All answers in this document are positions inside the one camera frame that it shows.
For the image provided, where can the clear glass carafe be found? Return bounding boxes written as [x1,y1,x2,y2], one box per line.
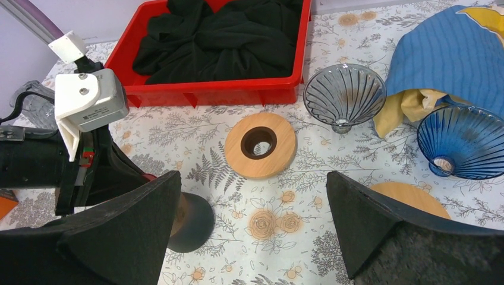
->
[10,80,58,130]

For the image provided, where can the blue and yellow cloth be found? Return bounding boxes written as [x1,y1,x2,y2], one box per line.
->
[374,5,503,137]

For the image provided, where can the blue glass dripper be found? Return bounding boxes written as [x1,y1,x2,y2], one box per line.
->
[417,105,503,180]

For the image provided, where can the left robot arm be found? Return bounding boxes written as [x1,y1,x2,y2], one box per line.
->
[1,91,155,216]

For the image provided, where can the orange coffee filter box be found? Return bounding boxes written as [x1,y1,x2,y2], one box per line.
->
[0,189,19,220]

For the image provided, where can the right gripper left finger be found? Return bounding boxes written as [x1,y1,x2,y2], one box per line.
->
[1,171,181,284]

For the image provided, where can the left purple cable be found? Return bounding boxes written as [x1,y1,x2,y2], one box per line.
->
[15,0,65,40]

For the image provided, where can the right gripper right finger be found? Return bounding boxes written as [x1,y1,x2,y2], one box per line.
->
[326,171,503,284]

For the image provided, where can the wooden ring holder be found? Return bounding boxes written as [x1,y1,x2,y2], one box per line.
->
[224,112,297,179]
[370,182,451,220]

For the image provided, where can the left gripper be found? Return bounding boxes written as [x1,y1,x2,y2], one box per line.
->
[55,126,156,217]

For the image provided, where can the black cloth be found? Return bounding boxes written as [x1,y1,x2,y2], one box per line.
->
[133,1,303,84]

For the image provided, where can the grey glass dripper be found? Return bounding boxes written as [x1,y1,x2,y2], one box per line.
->
[303,64,387,134]

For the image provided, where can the red plastic bin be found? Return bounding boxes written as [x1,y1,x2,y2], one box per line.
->
[105,1,311,107]

